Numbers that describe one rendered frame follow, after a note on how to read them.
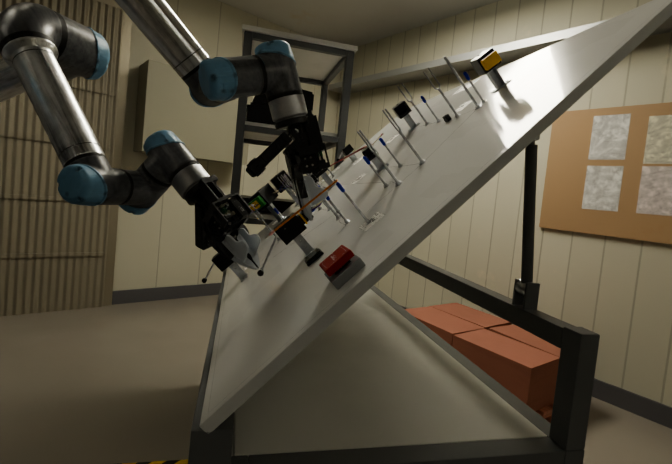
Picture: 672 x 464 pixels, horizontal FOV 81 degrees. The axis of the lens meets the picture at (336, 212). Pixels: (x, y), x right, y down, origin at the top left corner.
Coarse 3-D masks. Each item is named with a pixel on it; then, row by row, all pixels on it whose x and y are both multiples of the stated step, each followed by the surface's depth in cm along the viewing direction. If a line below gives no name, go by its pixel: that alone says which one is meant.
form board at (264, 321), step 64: (512, 64) 105; (576, 64) 70; (384, 128) 173; (448, 128) 94; (512, 128) 65; (384, 192) 85; (448, 192) 60; (384, 256) 56; (256, 320) 71; (320, 320) 54; (256, 384) 53
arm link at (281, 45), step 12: (264, 48) 76; (276, 48) 76; (288, 48) 78; (264, 60) 75; (276, 60) 76; (288, 60) 78; (276, 72) 76; (288, 72) 77; (276, 84) 77; (288, 84) 77; (300, 84) 81; (276, 96) 78
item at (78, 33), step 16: (64, 16) 87; (64, 32) 85; (80, 32) 89; (96, 32) 95; (64, 48) 86; (80, 48) 89; (96, 48) 93; (0, 64) 94; (64, 64) 89; (80, 64) 91; (96, 64) 94; (0, 80) 95; (16, 80) 95; (0, 96) 99
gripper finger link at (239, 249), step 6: (228, 240) 81; (234, 240) 81; (228, 246) 82; (234, 246) 81; (240, 246) 80; (246, 246) 79; (234, 252) 81; (240, 252) 81; (246, 252) 80; (234, 258) 81; (240, 258) 81; (246, 258) 82; (240, 264) 82; (246, 264) 82; (252, 264) 82
